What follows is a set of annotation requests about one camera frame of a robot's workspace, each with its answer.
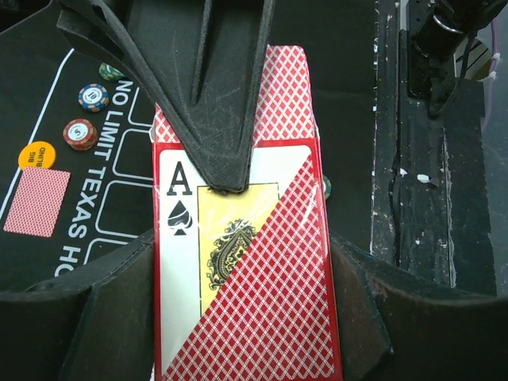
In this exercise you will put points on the green chip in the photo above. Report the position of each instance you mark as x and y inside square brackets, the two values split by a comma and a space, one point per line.
[327, 187]

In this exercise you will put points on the red chips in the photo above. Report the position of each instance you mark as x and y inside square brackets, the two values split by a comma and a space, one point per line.
[80, 134]

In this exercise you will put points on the yellow round blind button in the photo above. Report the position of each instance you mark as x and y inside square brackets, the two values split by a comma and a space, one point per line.
[37, 154]

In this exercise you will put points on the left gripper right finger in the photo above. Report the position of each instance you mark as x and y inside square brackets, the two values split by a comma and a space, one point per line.
[397, 326]

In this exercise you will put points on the green chips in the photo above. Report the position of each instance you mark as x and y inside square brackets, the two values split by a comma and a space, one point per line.
[110, 73]

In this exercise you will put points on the red playing card deck box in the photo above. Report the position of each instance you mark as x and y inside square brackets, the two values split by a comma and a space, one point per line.
[244, 282]

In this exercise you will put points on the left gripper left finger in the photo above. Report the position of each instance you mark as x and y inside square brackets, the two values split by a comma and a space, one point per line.
[93, 323]

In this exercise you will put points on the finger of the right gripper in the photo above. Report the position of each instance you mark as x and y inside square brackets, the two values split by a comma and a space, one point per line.
[238, 44]
[119, 59]

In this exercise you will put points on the blue chip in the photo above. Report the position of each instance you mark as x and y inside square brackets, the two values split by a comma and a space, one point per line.
[93, 97]

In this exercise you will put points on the red backed playing card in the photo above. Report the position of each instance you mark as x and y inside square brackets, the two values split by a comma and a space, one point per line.
[37, 202]

